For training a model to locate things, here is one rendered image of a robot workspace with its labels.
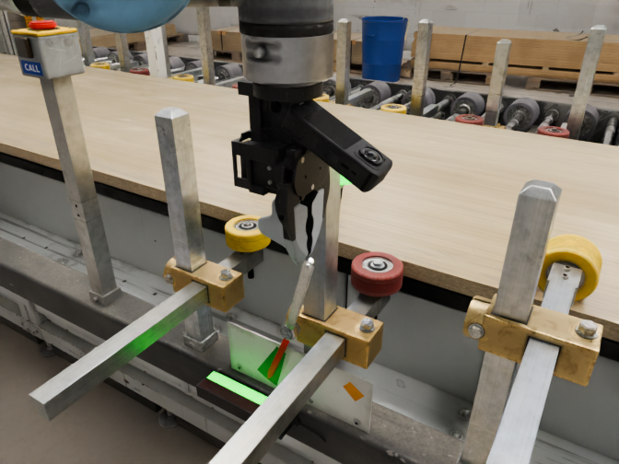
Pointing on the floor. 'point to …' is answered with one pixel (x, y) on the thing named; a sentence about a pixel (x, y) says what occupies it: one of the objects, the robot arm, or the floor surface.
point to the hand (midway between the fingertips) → (306, 256)
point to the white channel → (156, 52)
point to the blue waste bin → (383, 47)
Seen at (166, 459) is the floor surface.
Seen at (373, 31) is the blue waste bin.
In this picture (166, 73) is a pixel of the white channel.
